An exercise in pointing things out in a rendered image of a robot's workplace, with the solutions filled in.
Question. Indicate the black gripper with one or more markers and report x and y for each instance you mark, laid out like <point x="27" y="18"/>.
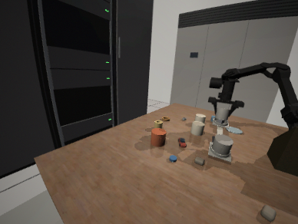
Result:
<point x="225" y="97"/>

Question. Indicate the orange cylinder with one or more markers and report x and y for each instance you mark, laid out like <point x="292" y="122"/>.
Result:
<point x="158" y="137"/>

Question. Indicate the white round dish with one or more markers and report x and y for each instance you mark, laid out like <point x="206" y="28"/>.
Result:
<point x="234" y="130"/>

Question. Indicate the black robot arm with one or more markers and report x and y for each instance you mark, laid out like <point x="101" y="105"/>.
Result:
<point x="281" y="75"/>

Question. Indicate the blue flat round disc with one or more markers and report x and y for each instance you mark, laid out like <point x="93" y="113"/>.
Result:
<point x="173" y="158"/>

